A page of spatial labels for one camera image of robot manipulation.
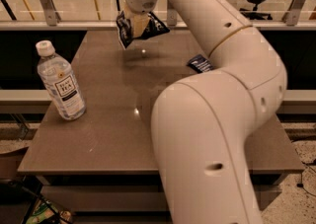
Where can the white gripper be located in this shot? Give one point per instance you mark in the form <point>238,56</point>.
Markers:
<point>142,1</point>

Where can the blue chip bag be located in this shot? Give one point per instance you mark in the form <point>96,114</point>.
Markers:
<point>154,28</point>

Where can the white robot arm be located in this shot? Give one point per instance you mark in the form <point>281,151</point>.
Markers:
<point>199,124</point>

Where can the clear plastic water bottle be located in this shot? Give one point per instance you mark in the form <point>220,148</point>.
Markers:
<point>58,78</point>

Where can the green snack bag on floor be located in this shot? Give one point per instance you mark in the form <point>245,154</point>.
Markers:
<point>45,212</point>

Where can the small blue snack packet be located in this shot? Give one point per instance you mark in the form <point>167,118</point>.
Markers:
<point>200,64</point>

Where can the metal railing bracket middle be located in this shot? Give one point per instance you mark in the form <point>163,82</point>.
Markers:
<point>172,15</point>

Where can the metal railing bracket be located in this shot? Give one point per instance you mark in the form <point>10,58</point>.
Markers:
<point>172,15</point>
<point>51,15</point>
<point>291,16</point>

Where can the metal railing bracket left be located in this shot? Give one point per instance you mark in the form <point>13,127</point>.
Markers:
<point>51,15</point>

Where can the metal railing bracket right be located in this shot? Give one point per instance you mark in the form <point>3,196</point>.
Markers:
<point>291,16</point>

